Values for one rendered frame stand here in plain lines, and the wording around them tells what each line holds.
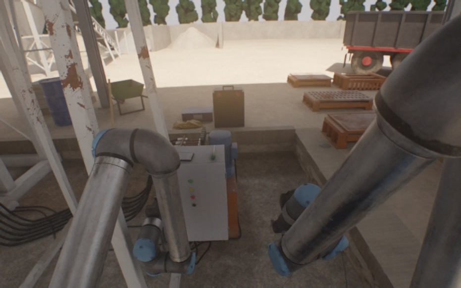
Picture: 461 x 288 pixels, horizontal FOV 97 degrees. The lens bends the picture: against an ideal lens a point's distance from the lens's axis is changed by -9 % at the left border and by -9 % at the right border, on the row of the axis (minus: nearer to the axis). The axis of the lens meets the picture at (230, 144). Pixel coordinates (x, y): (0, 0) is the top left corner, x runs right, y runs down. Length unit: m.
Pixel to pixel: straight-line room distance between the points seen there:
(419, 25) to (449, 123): 8.81
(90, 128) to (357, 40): 8.67
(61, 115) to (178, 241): 4.61
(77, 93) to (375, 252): 2.17
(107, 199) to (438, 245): 0.72
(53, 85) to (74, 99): 4.27
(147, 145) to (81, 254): 0.33
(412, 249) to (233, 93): 2.88
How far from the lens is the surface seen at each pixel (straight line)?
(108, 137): 0.78
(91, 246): 0.67
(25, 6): 13.69
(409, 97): 0.27
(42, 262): 2.58
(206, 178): 1.25
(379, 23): 8.94
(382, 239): 2.29
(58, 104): 5.26
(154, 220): 1.08
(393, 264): 2.20
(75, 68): 0.92
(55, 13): 0.96
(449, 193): 0.45
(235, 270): 2.23
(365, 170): 0.34
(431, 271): 0.53
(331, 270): 2.36
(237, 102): 3.68
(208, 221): 1.47
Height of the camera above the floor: 1.89
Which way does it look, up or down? 28 degrees down
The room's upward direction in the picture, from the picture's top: 2 degrees counter-clockwise
